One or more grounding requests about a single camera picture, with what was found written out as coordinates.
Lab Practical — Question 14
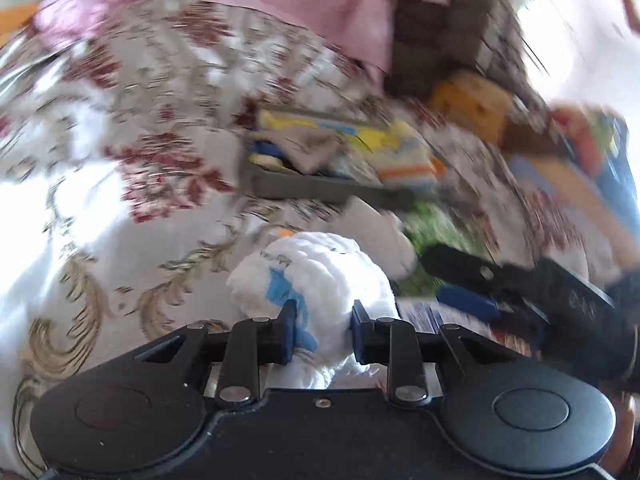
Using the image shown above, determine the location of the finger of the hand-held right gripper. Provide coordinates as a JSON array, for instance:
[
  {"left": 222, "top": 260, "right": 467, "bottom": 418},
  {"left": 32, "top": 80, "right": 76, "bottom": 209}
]
[
  {"left": 421, "top": 244, "right": 507, "bottom": 292},
  {"left": 436, "top": 284, "right": 546, "bottom": 351}
]

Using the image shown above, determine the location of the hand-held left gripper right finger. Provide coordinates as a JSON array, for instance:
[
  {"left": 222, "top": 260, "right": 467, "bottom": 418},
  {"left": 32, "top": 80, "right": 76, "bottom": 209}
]
[{"left": 350, "top": 300, "right": 521, "bottom": 407}]

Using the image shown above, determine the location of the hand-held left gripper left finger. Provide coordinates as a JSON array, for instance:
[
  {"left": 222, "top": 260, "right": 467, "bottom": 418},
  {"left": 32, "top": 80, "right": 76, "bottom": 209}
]
[{"left": 134, "top": 300, "right": 301, "bottom": 403}]

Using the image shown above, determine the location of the white terry sock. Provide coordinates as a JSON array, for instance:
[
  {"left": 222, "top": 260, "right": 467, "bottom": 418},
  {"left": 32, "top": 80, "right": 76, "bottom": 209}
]
[{"left": 226, "top": 231, "right": 401, "bottom": 391}]

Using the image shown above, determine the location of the white frayed cloth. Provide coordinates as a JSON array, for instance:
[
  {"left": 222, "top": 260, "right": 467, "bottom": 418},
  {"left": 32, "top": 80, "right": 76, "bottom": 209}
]
[{"left": 337, "top": 195, "right": 420, "bottom": 281}]

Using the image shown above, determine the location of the striped colourful sock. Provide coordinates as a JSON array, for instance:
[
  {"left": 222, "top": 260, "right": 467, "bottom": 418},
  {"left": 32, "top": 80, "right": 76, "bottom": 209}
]
[{"left": 350, "top": 120, "right": 446, "bottom": 196}]

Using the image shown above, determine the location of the grey cartoon print box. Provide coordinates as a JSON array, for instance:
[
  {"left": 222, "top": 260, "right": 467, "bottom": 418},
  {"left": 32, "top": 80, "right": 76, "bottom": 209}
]
[{"left": 240, "top": 107, "right": 446, "bottom": 211}]

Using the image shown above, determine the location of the bag of green peas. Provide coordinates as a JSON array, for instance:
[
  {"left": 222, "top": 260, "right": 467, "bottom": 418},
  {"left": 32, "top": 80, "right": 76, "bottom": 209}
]
[{"left": 395, "top": 200, "right": 488, "bottom": 297}]

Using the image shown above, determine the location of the colourful printed package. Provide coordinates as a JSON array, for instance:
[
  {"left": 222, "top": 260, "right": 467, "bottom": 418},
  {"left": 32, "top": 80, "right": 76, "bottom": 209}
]
[{"left": 500, "top": 102, "right": 640, "bottom": 273}]

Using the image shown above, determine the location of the yellow plush toy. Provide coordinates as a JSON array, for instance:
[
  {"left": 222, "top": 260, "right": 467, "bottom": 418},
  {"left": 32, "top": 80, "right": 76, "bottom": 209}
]
[{"left": 430, "top": 70, "right": 513, "bottom": 143}]

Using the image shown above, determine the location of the beige ribbed sock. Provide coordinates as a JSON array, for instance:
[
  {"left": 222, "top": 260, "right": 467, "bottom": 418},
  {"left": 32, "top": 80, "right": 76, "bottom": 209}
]
[{"left": 270, "top": 127, "right": 341, "bottom": 173}]

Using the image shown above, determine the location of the brown woven cushion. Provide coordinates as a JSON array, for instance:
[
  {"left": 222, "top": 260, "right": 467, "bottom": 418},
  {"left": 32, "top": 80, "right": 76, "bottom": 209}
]
[{"left": 387, "top": 0, "right": 546, "bottom": 106}]

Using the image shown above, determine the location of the floral blanket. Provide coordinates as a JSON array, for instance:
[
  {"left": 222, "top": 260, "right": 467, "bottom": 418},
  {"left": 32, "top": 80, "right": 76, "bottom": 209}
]
[{"left": 0, "top": 0, "right": 621, "bottom": 476}]

